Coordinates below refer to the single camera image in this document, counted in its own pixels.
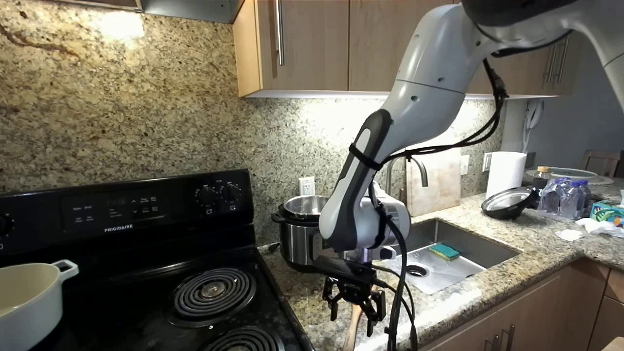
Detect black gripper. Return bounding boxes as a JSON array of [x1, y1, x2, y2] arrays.
[[321, 258, 385, 338]]

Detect wooden spatula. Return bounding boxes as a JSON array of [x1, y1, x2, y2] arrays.
[[343, 305, 362, 351]]

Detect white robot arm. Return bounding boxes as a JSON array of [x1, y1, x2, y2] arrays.
[[319, 0, 624, 322]]

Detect stainless steel pressure cooker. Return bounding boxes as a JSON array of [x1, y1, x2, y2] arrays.
[[270, 195, 331, 273]]

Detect stainless steel sink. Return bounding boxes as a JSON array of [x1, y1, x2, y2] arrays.
[[405, 219, 516, 295]]

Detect green sponge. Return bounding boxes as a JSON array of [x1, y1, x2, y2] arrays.
[[428, 242, 460, 262]]

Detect silver faucet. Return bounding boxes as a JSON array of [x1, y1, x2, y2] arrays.
[[385, 156, 428, 190]]

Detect wooden cutting board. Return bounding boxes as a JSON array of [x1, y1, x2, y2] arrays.
[[405, 151, 460, 217]]

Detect black electric stove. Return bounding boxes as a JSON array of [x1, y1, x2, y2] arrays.
[[0, 170, 311, 351]]

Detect white paper towel roll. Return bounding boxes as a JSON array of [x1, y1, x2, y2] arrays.
[[485, 153, 526, 197]]

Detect wooden lower cabinet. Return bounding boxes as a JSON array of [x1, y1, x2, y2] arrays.
[[421, 260, 610, 351]]

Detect wooden cabinet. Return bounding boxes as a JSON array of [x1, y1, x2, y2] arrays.
[[421, 260, 610, 351], [231, 0, 582, 100]]

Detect clear plastic water bottles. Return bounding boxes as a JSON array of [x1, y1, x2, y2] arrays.
[[538, 178, 590, 221]]

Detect wooden upper cabinet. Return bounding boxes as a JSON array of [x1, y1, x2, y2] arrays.
[[231, 0, 582, 100]]

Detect white ceramic pot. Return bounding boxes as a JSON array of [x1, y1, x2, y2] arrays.
[[0, 260, 79, 351]]

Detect white wall outlet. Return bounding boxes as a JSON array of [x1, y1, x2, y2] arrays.
[[298, 176, 315, 195]]

